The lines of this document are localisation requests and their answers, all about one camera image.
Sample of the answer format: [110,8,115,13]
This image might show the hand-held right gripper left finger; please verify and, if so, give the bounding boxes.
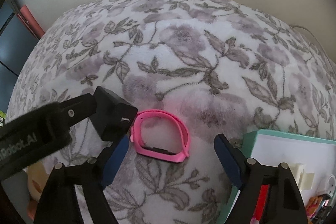
[34,135,130,224]

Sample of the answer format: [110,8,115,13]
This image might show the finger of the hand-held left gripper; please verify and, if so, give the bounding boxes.
[59,93,99,126]

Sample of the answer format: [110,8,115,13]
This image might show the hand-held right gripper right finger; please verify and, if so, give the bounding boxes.
[214,134,306,224]

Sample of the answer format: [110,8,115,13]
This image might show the black charger adapter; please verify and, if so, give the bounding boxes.
[89,86,138,142]

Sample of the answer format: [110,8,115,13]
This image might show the red plastic tube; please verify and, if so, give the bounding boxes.
[253,183,271,223]

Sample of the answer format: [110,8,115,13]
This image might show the teal shallow cardboard box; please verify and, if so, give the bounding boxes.
[218,129,336,224]

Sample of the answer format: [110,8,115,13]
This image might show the pink watch band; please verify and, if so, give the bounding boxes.
[130,109,190,164]

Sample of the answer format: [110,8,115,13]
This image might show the white charger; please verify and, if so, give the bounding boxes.
[289,163,306,182]

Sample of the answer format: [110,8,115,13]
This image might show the orange and blue card toy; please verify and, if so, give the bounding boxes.
[306,194,331,219]

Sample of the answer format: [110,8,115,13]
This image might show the white smart watch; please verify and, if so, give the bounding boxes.
[322,174,336,197]

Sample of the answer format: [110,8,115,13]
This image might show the gold patterned harmonica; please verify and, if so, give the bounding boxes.
[314,204,333,223]

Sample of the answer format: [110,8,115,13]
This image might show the dark blue cabinet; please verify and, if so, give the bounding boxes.
[0,0,40,114]

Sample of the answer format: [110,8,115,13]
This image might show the red board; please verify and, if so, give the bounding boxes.
[19,4,46,39]

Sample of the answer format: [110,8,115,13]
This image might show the beige cable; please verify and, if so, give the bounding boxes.
[291,25,326,56]

